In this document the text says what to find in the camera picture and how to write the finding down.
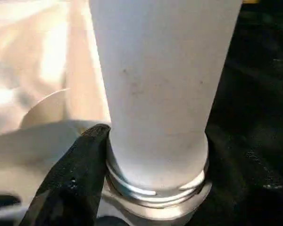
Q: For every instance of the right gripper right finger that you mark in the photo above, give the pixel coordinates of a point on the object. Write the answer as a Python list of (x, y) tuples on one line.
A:
[(245, 200)]

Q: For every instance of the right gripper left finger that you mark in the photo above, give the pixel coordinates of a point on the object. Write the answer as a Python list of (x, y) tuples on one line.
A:
[(73, 188)]

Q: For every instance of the white plastic table leg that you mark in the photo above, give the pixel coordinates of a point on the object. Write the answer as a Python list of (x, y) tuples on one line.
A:
[(160, 82)]

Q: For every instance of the white plastic table top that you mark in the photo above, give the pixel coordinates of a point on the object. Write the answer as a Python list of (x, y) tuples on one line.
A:
[(26, 58)]

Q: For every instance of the black glossy mat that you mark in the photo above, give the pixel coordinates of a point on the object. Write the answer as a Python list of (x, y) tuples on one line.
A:
[(261, 106)]

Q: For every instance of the small gold label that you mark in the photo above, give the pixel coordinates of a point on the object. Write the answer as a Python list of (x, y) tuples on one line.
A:
[(251, 1)]

